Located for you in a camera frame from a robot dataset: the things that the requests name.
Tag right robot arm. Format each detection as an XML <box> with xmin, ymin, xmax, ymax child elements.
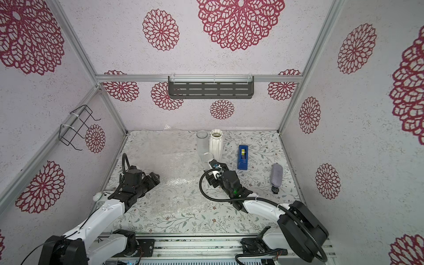
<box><xmin>199</xmin><ymin>160</ymin><xmax>329</xmax><ymax>264</ymax></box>

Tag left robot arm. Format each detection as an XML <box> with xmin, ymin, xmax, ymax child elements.
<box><xmin>38</xmin><ymin>153</ymin><xmax>160</xmax><ymax>265</ymax></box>

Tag blue tape dispenser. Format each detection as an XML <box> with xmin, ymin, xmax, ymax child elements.
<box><xmin>237</xmin><ymin>145</ymin><xmax>248</xmax><ymax>170</ymax></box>

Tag white alarm clock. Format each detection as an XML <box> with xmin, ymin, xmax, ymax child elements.
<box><xmin>93</xmin><ymin>191</ymin><xmax>110</xmax><ymax>203</ymax></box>

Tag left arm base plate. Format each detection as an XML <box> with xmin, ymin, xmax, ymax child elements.
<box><xmin>114</xmin><ymin>238</ymin><xmax>156</xmax><ymax>258</ymax></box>

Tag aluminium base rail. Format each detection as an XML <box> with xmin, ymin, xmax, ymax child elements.
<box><xmin>59</xmin><ymin>234</ymin><xmax>337</xmax><ymax>264</ymax></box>

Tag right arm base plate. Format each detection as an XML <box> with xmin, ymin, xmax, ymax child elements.
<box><xmin>240</xmin><ymin>238</ymin><xmax>288</xmax><ymax>257</ymax></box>

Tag black wire wall rack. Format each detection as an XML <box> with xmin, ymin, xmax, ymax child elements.
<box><xmin>58</xmin><ymin>104</ymin><xmax>100</xmax><ymax>151</ymax></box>

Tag grey slotted wall shelf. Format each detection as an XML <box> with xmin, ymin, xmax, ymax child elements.
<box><xmin>168</xmin><ymin>75</ymin><xmax>255</xmax><ymax>99</ymax></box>

